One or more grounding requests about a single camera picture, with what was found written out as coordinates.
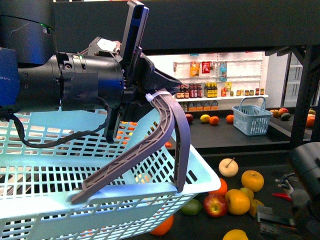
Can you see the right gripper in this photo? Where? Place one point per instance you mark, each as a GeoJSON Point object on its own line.
{"type": "Point", "coordinates": [303, 189]}

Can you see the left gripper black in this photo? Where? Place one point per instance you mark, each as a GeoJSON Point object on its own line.
{"type": "Point", "coordinates": [139, 72]}

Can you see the yellow lemon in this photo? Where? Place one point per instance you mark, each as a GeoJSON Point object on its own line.
{"type": "Point", "coordinates": [235, 234]}

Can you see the light teal shopping basket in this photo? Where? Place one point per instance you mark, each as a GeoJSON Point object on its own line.
{"type": "Point", "coordinates": [36, 185]}

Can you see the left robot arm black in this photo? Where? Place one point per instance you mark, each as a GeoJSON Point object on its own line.
{"type": "Point", "coordinates": [35, 77]}

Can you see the white zip tie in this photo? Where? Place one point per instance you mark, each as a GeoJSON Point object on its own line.
{"type": "Point", "coordinates": [150, 97]}

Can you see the red chili pepper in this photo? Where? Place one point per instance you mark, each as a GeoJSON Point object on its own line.
{"type": "Point", "coordinates": [282, 196]}

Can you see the olive yellow fruit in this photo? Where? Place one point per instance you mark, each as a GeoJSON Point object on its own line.
{"type": "Point", "coordinates": [253, 209]}

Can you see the small yellow green fruit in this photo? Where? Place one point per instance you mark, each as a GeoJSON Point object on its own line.
{"type": "Point", "coordinates": [249, 193]}

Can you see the yellow round fruit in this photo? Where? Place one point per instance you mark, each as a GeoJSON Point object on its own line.
{"type": "Point", "coordinates": [237, 201]}

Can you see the yellow orange apple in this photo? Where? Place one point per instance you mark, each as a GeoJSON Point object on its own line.
{"type": "Point", "coordinates": [253, 180]}

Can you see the small orange mandarin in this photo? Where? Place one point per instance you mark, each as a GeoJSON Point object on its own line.
{"type": "Point", "coordinates": [222, 190]}

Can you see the red apple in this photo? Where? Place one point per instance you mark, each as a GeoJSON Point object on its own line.
{"type": "Point", "coordinates": [215, 205]}

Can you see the pale pear with stem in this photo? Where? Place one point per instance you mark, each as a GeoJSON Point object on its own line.
{"type": "Point", "coordinates": [228, 167]}

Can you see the green lime upper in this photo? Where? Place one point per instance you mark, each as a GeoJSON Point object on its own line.
{"type": "Point", "coordinates": [192, 208]}

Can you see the small blue basket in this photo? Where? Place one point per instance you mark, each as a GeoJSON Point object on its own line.
{"type": "Point", "coordinates": [252, 120]}

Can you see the large orange tangerine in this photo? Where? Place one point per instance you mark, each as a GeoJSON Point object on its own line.
{"type": "Point", "coordinates": [164, 227]}

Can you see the grey basket handle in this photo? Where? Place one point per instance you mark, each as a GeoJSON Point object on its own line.
{"type": "Point", "coordinates": [172, 119]}

